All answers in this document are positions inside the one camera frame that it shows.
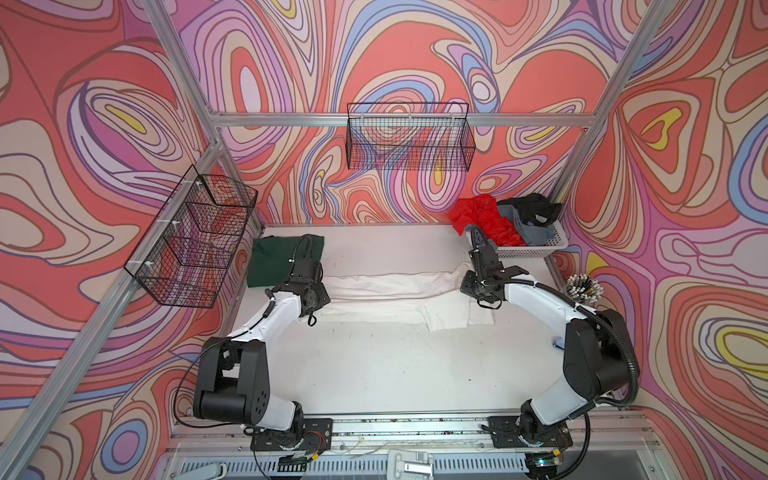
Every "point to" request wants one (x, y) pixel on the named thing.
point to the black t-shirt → (535, 208)
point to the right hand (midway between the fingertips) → (471, 292)
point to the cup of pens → (582, 288)
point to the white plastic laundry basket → (560, 242)
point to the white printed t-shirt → (434, 296)
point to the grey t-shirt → (531, 234)
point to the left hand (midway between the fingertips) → (322, 296)
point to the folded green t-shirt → (269, 258)
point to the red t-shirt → (483, 213)
